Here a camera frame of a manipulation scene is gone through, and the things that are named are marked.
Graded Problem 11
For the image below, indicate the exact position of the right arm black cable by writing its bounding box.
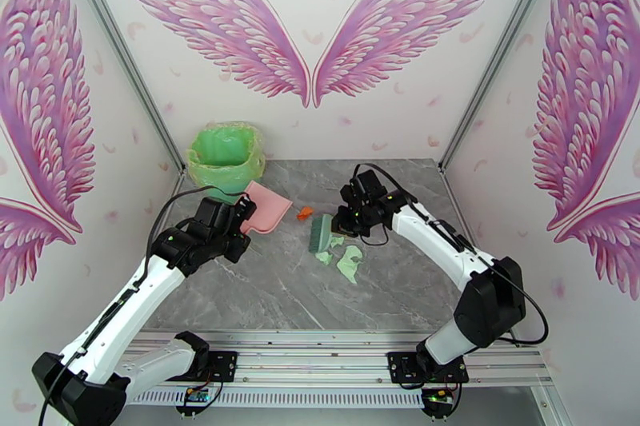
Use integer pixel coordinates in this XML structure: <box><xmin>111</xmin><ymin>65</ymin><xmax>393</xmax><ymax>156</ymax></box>
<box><xmin>352</xmin><ymin>163</ymin><xmax>550</xmax><ymax>347</ymax></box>

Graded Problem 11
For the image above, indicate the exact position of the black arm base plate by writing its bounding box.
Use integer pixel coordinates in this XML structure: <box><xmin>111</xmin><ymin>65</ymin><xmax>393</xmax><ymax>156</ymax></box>
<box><xmin>197</xmin><ymin>350</ymin><xmax>239</xmax><ymax>384</ymax></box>
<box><xmin>387</xmin><ymin>350</ymin><xmax>470</xmax><ymax>386</ymax></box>

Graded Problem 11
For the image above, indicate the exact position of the small controller board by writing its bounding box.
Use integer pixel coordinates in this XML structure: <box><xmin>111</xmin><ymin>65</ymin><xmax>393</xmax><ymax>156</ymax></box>
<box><xmin>419</xmin><ymin>385</ymin><xmax>466</xmax><ymax>416</ymax></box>
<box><xmin>174</xmin><ymin>384</ymin><xmax>222</xmax><ymax>416</ymax></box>

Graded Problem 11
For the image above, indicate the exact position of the aluminium mounting rail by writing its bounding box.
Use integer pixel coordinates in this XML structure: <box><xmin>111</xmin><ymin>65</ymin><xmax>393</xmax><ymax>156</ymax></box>
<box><xmin>119</xmin><ymin>329</ymin><xmax>556</xmax><ymax>391</ymax></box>

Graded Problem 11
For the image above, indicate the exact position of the green trash bin with bag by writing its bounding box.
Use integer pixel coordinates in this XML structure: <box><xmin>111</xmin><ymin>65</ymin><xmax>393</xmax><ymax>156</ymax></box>
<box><xmin>186</xmin><ymin>119</ymin><xmax>268</xmax><ymax>193</ymax></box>

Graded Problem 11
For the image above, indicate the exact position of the teal hand brush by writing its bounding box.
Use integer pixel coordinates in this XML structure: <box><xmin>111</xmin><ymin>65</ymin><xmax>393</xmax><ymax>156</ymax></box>
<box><xmin>307</xmin><ymin>213</ymin><xmax>335</xmax><ymax>255</ymax></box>

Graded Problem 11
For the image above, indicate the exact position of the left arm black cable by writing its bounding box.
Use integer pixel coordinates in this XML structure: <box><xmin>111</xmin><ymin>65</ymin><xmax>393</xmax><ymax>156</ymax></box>
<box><xmin>38</xmin><ymin>185</ymin><xmax>243</xmax><ymax>426</ymax></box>

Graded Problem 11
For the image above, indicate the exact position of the white slotted cable duct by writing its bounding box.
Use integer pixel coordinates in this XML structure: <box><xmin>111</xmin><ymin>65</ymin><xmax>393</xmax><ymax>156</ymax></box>
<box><xmin>127</xmin><ymin>388</ymin><xmax>426</xmax><ymax>411</ymax></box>

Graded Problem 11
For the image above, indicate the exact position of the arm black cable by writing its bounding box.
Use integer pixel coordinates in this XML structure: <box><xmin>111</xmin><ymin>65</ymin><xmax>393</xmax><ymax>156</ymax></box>
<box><xmin>352</xmin><ymin>163</ymin><xmax>550</xmax><ymax>347</ymax></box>
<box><xmin>38</xmin><ymin>185</ymin><xmax>243</xmax><ymax>426</ymax></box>

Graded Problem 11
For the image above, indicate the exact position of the pink plastic dustpan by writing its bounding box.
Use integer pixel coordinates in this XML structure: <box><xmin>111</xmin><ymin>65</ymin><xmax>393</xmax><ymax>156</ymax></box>
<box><xmin>238</xmin><ymin>181</ymin><xmax>294</xmax><ymax>237</ymax></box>

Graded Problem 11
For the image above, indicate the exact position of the aluminium frame post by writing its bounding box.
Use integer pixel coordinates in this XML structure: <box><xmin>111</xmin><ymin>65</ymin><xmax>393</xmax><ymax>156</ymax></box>
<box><xmin>56</xmin><ymin>0</ymin><xmax>187</xmax><ymax>174</ymax></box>
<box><xmin>438</xmin><ymin>0</ymin><xmax>572</xmax><ymax>172</ymax></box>

